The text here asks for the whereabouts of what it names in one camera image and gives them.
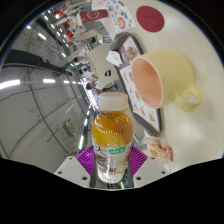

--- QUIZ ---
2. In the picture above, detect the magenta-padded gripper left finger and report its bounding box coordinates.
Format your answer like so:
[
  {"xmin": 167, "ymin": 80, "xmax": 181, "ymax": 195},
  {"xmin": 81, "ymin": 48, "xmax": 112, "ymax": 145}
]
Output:
[{"xmin": 53, "ymin": 143, "xmax": 98, "ymax": 188}]

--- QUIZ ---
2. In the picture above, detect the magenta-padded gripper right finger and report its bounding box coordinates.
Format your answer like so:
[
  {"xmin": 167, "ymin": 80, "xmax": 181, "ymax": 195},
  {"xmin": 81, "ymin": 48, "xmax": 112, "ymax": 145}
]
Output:
[{"xmin": 127, "ymin": 144, "xmax": 172, "ymax": 188}]

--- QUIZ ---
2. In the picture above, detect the clear tea bottle white cap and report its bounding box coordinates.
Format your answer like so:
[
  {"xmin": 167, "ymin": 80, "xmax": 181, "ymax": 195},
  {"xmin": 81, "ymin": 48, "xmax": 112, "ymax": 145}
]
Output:
[{"xmin": 91, "ymin": 92, "xmax": 134, "ymax": 184}]

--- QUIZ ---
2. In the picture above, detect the snack bag with fried food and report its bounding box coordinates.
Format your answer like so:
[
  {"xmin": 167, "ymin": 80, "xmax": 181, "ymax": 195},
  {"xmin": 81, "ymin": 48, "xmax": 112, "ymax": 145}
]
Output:
[{"xmin": 141, "ymin": 137, "xmax": 174, "ymax": 173}]

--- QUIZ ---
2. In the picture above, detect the ceiling air conditioner unit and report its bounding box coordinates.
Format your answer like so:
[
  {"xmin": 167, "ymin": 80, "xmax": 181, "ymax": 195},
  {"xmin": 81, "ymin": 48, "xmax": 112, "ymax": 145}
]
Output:
[{"xmin": 63, "ymin": 118, "xmax": 79, "ymax": 138}]

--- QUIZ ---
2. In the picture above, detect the person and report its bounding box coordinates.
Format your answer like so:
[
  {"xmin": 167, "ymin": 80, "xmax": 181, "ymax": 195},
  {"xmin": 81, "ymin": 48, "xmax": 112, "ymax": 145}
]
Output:
[{"xmin": 85, "ymin": 81, "xmax": 103, "ymax": 96}]

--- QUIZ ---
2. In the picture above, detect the pale yellow mug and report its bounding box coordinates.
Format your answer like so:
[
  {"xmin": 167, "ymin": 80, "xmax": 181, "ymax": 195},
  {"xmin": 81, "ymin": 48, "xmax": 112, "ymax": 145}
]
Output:
[{"xmin": 130, "ymin": 49, "xmax": 204, "ymax": 113}]

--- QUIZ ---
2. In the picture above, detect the group of ceiling lights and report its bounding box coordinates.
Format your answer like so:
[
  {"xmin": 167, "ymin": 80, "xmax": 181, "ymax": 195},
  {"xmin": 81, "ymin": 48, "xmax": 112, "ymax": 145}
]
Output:
[{"xmin": 0, "ymin": 11, "xmax": 94, "ymax": 151}]

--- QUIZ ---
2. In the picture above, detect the group of beige chairs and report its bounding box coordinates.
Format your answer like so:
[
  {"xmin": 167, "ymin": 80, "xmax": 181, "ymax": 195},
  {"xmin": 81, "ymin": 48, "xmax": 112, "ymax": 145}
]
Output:
[{"xmin": 56, "ymin": 0, "xmax": 121, "ymax": 88}]

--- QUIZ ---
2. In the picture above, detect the crumpled white napkin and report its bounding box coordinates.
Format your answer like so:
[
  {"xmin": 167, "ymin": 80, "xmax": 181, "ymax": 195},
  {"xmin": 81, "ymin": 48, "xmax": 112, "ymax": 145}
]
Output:
[{"xmin": 105, "ymin": 50, "xmax": 124, "ymax": 68}]

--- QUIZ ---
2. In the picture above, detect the dark food tray paper liner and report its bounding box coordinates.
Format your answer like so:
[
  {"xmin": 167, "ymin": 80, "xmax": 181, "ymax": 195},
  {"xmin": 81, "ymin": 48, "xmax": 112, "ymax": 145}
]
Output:
[{"xmin": 109, "ymin": 32, "xmax": 163, "ymax": 138}]

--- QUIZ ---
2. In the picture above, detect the flat round red coaster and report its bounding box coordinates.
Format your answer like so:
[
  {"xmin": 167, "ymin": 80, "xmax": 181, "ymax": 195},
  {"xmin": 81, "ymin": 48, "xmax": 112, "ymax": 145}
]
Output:
[{"xmin": 135, "ymin": 5, "xmax": 165, "ymax": 33}]

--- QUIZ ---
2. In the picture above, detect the colourful printed leaflet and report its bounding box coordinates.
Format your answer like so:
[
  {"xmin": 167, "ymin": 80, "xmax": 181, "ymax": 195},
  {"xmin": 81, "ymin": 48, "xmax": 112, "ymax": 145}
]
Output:
[{"xmin": 103, "ymin": 0, "xmax": 137, "ymax": 34}]

